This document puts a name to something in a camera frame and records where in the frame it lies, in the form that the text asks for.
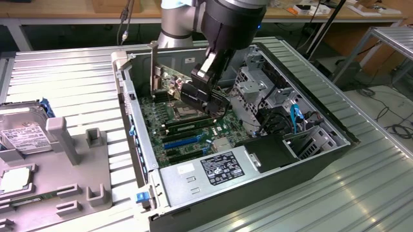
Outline green RAM stick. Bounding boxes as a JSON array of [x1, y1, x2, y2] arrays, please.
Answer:
[[10, 193, 59, 207]]

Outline black floor cables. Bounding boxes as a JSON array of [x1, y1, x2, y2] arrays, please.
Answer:
[[357, 87, 413, 140]]

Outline black slanted pole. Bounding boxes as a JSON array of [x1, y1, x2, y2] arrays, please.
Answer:
[[304, 0, 345, 61]]

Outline silver CPU chip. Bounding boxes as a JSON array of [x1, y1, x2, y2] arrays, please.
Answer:
[[0, 168, 32, 193]]

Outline Nvidia Quadro graphics card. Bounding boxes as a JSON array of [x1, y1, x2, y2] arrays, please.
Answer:
[[149, 40, 214, 113]]

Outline hanging grey cable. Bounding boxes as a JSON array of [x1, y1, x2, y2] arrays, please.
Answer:
[[115, 0, 135, 46]]

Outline aluminium frame table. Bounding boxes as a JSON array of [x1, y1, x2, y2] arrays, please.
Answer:
[[332, 26, 413, 84]]

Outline silver disk bay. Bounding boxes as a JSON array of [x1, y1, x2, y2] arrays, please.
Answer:
[[282, 125, 352, 160]]

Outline black plastic air shroud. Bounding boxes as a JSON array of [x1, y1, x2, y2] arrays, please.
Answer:
[[235, 134, 301, 174]]

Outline grey power supply unit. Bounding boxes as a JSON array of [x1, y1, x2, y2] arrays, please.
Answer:
[[158, 145, 263, 209]]

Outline silver hard disk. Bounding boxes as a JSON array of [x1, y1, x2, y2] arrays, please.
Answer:
[[0, 102, 55, 156]]

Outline black open PC case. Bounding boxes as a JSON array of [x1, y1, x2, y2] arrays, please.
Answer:
[[111, 42, 361, 232]]

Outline blue wire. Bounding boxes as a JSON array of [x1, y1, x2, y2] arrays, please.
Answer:
[[290, 104, 306, 135]]

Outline blue disk carrier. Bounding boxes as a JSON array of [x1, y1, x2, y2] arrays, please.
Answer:
[[38, 98, 55, 121]]

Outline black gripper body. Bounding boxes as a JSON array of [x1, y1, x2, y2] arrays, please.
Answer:
[[199, 0, 267, 51]]

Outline white flat object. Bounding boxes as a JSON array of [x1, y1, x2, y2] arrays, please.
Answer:
[[346, 2, 384, 17]]

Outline perforated metal drive cage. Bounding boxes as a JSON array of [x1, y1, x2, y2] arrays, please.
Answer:
[[230, 66, 279, 127]]

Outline wooden desk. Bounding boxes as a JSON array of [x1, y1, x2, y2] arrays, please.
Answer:
[[0, 0, 408, 51]]

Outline brown cardboard box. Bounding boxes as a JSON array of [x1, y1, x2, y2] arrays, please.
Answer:
[[322, 24, 413, 78]]

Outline orange and white box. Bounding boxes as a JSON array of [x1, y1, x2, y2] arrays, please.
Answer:
[[288, 4, 332, 16]]

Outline grey parts rack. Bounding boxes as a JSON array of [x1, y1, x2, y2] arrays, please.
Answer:
[[0, 117, 114, 232]]

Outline blue expansion slot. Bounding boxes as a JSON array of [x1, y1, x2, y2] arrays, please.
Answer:
[[163, 135, 201, 150]]

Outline black RAM stick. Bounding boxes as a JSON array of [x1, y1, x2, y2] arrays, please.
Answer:
[[166, 116, 217, 135]]

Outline blue case latch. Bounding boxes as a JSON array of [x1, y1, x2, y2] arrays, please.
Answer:
[[132, 192, 151, 204]]

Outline green motherboard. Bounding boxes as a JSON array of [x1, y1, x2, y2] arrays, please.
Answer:
[[138, 89, 246, 168]]

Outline CPU socket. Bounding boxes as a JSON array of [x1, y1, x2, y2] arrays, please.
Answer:
[[173, 101, 207, 120]]

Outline silver chipset heatsink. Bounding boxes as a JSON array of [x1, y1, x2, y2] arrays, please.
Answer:
[[213, 139, 231, 151]]

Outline black expansion slot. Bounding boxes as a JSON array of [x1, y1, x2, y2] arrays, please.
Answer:
[[167, 150, 213, 165]]

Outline blue card retention strip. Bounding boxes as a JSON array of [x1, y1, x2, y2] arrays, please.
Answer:
[[127, 113, 150, 175]]

